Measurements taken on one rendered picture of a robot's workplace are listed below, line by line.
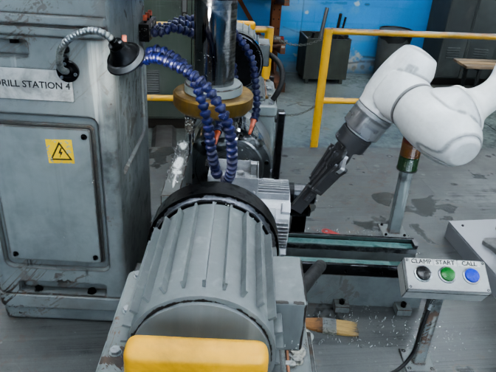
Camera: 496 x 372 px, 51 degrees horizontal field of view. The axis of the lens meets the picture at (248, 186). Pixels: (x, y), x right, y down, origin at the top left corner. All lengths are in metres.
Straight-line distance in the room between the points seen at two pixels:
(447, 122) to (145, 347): 0.69
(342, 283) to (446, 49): 5.36
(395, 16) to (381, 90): 5.62
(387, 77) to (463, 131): 0.21
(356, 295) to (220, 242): 0.83
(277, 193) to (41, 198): 0.53
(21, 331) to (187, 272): 0.84
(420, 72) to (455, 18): 5.41
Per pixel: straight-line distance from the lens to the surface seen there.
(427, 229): 1.83
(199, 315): 0.54
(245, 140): 1.45
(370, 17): 6.60
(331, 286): 1.37
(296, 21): 6.36
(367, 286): 1.39
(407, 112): 1.04
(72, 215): 1.17
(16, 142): 1.13
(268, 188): 1.26
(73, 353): 1.28
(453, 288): 1.14
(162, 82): 4.40
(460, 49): 6.63
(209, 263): 0.57
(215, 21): 1.10
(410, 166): 1.62
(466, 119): 1.00
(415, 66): 1.11
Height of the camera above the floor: 1.69
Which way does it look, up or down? 28 degrees down
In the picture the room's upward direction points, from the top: 4 degrees clockwise
